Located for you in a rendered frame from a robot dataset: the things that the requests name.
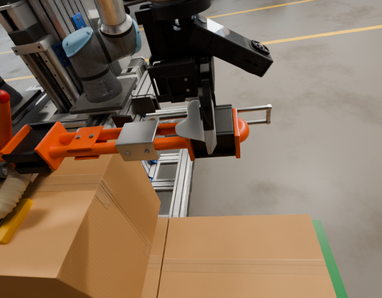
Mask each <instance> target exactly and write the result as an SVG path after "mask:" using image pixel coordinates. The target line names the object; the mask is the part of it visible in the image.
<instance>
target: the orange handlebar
mask: <svg viewBox="0 0 382 298"><path fill-rule="evenodd" d="M178 123H179V122H172V123H166V124H159V126H158V130H159V133H160V135H174V134H176V130H175V127H176V125H177V124H178ZM238 125H239V136H240V143H242V142H243V141H245V140H246V139H247V137H248V136H249V132H250V129H249V126H248V124H247V123H246V122H245V121H244V120H243V119H241V118H238ZM121 130H122V128H110V129H103V126H97V127H85V128H80V130H79V131H78V132H67V133H62V134H60V136H59V140H60V142H61V143H62V144H70V145H67V146H59V147H51V148H50V149H49V152H48V153H49V155H50V157H51V158H63V157H75V159H74V160H89V159H98V158H99V156H100V155H104V154H119V151H118V150H117V148H116V146H115V143H116V142H107V141H108V140H117V139H118V137H119V135H120V133H121ZM185 139H186V138H183V137H166V138H156V139H155V141H154V149H155V150H156V151H160V150H176V149H185V148H187V146H186V142H185ZM1 157H2V156H1V155H0V162H6V161H5V160H4V159H3V158H1Z"/></svg>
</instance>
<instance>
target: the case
mask: <svg viewBox="0 0 382 298"><path fill-rule="evenodd" d="M74 159H75V157H65V158H64V160H63V161H62V163H61V164H60V165H59V167H58V169H57V170H55V171H52V172H49V173H39V174H38V175H37V177H36V178H35V179H34V181H33V182H32V183H29V184H28V186H27V187H26V190H25V191H24V194H23V195H21V197H22V198H20V199H30V200H32V201H33V202H34V203H33V205H32V207H31V208H30V210H29V211H28V213H27V214H26V216H25V217H24V219H23V220H22V222H21V223H20V225H19V227H18V228H17V230H16V231H15V232H14V234H13V236H12V237H11V239H10V240H9V242H8V243H7V244H5V245H0V298H141V293H142V290H143V285H144V280H145V274H146V271H147V266H148V261H149V257H150V251H151V246H152V243H153V238H154V232H155V229H156V223H157V218H158V213H159V210H160V204H161V202H160V199H159V198H158V196H157V194H156V191H155V190H154V188H153V185H152V184H151V182H150V179H149V178H148V176H147V173H146V172H145V170H144V168H143V165H142V164H141V162H140V161H124V160H123V159H122V157H121V155H120V154H104V155H100V156H99V158H98V159H89V160H74Z"/></svg>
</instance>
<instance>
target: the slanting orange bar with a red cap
mask: <svg viewBox="0 0 382 298"><path fill-rule="evenodd" d="M9 100H10V96H9V94H8V93H7V92H6V91H4V90H0V151H1V150H2V149H3V148H4V147H5V146H6V145H7V143H8V142H9V141H10V140H11V139H12V138H13V137H12V122H11V108H10V101H9Z"/></svg>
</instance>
